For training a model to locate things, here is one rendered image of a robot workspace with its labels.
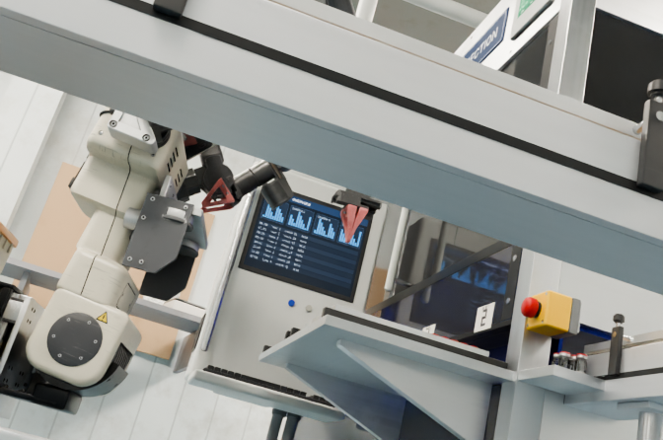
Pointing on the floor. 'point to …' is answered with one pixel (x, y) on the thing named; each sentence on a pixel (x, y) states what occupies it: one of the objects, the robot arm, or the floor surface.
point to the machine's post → (574, 44)
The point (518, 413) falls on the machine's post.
